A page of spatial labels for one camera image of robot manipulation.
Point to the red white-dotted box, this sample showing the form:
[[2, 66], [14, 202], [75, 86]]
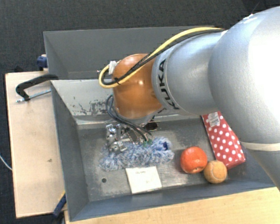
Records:
[[224, 142]]

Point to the orange fruit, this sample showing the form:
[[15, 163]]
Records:
[[193, 159]]

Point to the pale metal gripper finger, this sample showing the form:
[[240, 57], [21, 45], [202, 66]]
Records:
[[110, 131], [117, 147]]

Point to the grey metal bin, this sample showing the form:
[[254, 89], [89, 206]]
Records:
[[93, 187]]

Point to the black cylinder on white bracket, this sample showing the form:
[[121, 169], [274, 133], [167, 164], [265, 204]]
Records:
[[152, 126]]

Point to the blue and white fluffy cloth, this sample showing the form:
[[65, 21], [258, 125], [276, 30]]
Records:
[[137, 157]]

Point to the tan tennis ball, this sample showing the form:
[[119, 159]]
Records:
[[215, 172]]

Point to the white paper card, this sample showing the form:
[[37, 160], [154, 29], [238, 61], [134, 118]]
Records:
[[144, 180]]

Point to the pale wood board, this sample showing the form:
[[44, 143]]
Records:
[[32, 149]]

